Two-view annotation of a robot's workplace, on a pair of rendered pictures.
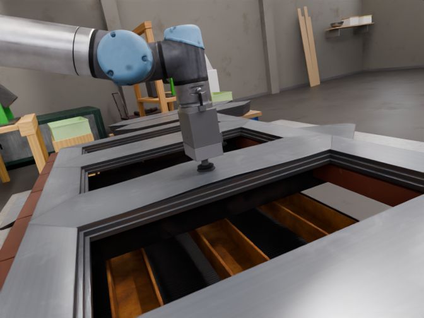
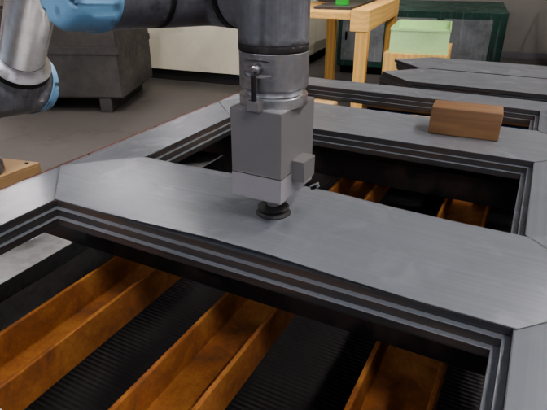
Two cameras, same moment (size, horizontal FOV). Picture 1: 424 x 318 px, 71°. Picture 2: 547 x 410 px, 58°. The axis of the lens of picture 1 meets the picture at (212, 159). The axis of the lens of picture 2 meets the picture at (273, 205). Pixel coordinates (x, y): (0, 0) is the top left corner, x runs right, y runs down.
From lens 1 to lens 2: 0.48 m
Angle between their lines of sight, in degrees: 45
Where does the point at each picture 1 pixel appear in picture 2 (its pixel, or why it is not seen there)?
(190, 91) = (244, 67)
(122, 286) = (109, 296)
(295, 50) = not seen: outside the picture
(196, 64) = (260, 16)
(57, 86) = not seen: outside the picture
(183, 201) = (167, 242)
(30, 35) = not seen: outside the picture
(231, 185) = (244, 263)
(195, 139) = (235, 156)
